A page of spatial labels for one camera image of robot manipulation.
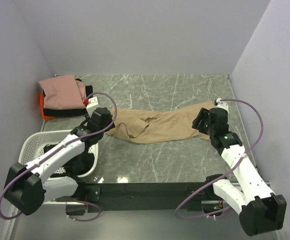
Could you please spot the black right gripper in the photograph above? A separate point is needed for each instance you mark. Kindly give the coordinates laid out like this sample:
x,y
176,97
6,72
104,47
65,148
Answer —
x,y
203,115

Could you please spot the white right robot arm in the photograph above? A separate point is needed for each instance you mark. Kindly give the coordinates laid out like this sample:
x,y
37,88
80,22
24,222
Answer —
x,y
260,210

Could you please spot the folded orange t shirt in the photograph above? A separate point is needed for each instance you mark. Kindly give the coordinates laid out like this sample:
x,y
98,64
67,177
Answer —
x,y
41,104

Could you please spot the beige t shirt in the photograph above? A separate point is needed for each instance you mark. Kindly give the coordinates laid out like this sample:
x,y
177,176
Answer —
x,y
148,127

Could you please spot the black clothes in basket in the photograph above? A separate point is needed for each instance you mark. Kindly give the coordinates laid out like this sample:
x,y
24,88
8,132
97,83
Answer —
x,y
78,165

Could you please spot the folded pink t shirt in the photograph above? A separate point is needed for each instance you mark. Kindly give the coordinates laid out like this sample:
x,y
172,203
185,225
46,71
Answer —
x,y
63,93

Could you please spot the folded black t shirt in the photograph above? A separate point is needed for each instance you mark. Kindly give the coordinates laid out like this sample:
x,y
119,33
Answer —
x,y
70,112

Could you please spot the white plastic laundry basket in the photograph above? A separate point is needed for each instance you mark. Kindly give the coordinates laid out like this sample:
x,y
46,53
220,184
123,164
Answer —
x,y
38,143

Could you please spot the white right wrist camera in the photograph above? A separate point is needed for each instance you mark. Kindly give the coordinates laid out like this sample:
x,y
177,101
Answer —
x,y
220,103

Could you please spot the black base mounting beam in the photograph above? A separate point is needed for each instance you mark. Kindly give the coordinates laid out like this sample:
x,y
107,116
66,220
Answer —
x,y
140,196

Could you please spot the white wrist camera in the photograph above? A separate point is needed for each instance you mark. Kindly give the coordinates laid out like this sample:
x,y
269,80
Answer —
x,y
91,104
220,103

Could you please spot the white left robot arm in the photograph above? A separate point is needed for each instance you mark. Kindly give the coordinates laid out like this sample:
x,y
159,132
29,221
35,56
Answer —
x,y
28,186

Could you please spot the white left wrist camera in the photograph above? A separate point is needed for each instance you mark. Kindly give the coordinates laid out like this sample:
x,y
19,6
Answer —
x,y
91,104

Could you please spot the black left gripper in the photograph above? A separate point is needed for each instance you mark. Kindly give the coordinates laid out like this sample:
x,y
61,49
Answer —
x,y
110,121

